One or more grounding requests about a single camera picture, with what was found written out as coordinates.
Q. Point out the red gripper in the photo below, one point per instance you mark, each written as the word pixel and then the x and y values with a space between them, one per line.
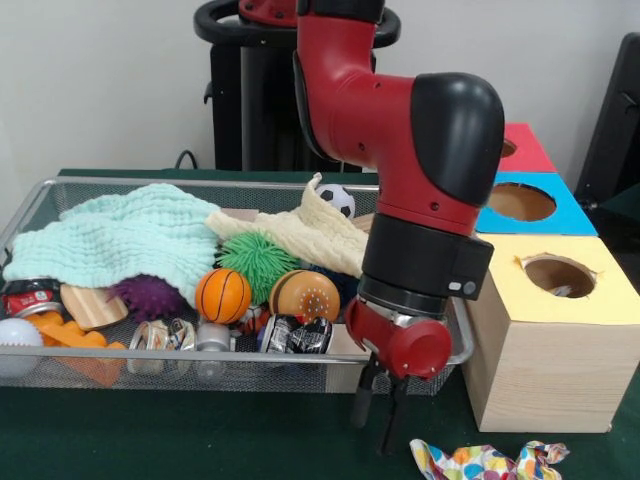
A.
pixel 400 350

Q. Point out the colourful polka dot cloth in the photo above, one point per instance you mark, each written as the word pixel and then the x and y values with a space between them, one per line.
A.
pixel 475 462
pixel 562 291

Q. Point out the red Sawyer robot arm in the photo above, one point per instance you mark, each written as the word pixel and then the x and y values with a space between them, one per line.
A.
pixel 350 100

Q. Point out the shallow mesh bin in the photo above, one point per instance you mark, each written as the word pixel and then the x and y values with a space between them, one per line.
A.
pixel 250 372

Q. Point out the wooden box with three holes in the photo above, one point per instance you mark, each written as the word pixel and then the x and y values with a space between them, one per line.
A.
pixel 545 375

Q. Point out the hamburger toy ball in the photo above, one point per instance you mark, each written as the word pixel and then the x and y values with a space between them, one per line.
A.
pixel 302 297

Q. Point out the dark green tablecloth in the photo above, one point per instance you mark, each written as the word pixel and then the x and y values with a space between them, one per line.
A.
pixel 200 440
pixel 627 200

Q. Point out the cream waffle cloth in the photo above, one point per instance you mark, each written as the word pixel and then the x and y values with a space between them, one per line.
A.
pixel 320 235

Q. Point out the orange toy basketball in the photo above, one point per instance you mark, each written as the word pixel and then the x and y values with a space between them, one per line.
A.
pixel 222 296

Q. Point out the green spiky rubber ball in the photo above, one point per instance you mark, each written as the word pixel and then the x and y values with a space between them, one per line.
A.
pixel 250 257

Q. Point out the small toy soccer ball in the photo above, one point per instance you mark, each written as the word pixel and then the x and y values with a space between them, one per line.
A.
pixel 340 197

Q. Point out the purple spiky rubber ball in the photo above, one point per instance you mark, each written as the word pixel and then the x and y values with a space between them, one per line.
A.
pixel 147 297

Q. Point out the mint green waffle cloth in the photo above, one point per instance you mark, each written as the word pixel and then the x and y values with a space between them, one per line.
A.
pixel 125 235

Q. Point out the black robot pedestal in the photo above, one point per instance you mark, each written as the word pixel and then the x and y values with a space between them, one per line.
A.
pixel 250 125

